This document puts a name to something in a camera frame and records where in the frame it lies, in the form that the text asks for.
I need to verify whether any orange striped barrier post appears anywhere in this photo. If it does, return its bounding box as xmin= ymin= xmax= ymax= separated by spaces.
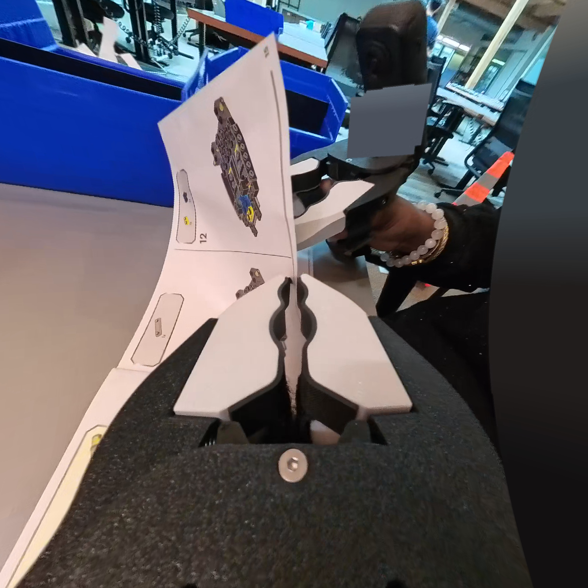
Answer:
xmin=452 ymin=152 xmax=515 ymax=207

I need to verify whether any long wooden table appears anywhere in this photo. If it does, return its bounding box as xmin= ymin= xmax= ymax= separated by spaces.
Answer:
xmin=186 ymin=7 xmax=329 ymax=70

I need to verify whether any white cardboard piece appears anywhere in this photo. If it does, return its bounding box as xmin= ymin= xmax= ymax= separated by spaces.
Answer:
xmin=76 ymin=16 xmax=141 ymax=70

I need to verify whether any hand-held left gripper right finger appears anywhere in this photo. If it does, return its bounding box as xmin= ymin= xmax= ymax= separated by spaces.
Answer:
xmin=299 ymin=273 xmax=414 ymax=421

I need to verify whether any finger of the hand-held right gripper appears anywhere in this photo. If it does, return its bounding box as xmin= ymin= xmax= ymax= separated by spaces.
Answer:
xmin=290 ymin=157 xmax=331 ymax=193
xmin=294 ymin=179 xmax=376 ymax=252

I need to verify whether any black metal stand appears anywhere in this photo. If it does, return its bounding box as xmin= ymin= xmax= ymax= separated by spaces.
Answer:
xmin=124 ymin=0 xmax=175 ymax=60

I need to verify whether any white lego instruction booklet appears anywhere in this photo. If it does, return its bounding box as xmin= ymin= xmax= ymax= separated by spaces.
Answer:
xmin=0 ymin=32 xmax=300 ymax=588

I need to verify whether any black office chair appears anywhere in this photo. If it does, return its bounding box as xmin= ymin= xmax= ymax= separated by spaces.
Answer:
xmin=422 ymin=55 xmax=462 ymax=175
xmin=463 ymin=87 xmax=522 ymax=198

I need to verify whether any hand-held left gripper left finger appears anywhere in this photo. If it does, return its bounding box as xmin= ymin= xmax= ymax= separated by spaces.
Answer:
xmin=174 ymin=274 xmax=295 ymax=422

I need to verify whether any black monitor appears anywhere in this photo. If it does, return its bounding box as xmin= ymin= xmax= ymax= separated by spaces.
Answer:
xmin=325 ymin=13 xmax=364 ymax=84

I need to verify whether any white bead bracelet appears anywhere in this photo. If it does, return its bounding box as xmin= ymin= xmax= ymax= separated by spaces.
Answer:
xmin=380 ymin=201 xmax=449 ymax=268

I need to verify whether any large blue plastic bin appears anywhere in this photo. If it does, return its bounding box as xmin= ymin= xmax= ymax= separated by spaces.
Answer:
xmin=0 ymin=18 xmax=184 ymax=217

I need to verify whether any gold bracelet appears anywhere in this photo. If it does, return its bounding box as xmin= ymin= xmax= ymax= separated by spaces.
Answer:
xmin=411 ymin=225 xmax=450 ymax=266

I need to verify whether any person's right hand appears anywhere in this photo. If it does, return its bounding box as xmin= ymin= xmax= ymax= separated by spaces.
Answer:
xmin=367 ymin=201 xmax=436 ymax=256

